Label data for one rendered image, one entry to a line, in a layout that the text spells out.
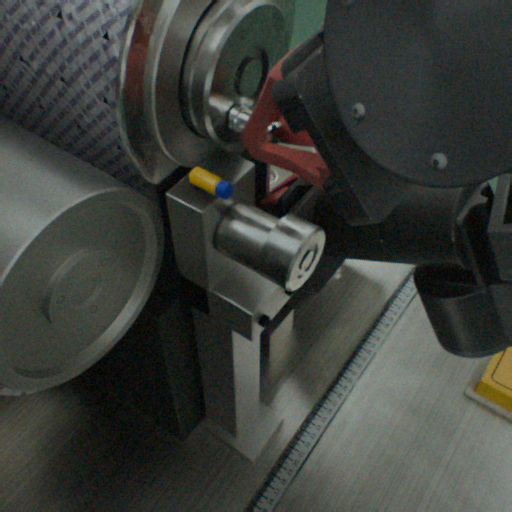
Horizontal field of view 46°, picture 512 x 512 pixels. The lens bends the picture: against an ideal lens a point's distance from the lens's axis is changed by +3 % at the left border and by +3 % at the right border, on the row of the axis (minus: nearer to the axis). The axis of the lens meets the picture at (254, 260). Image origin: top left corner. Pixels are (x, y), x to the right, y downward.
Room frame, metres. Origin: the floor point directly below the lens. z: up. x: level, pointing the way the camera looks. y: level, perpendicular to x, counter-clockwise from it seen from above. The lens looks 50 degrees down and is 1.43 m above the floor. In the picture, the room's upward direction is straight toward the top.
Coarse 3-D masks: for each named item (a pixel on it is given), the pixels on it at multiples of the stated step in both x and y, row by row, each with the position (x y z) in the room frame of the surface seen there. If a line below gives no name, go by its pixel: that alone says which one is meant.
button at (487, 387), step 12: (492, 360) 0.29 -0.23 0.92; (504, 360) 0.29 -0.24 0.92; (492, 372) 0.28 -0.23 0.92; (504, 372) 0.28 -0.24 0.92; (480, 384) 0.27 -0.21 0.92; (492, 384) 0.27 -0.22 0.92; (504, 384) 0.27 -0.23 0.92; (492, 396) 0.26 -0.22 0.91; (504, 396) 0.26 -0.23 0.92; (504, 408) 0.26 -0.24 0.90
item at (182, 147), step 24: (192, 0) 0.26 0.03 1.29; (168, 24) 0.25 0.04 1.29; (192, 24) 0.26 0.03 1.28; (168, 48) 0.25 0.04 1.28; (168, 72) 0.25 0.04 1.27; (168, 96) 0.24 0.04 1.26; (168, 120) 0.24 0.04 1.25; (168, 144) 0.24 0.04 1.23; (192, 144) 0.26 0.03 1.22; (216, 144) 0.27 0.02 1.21
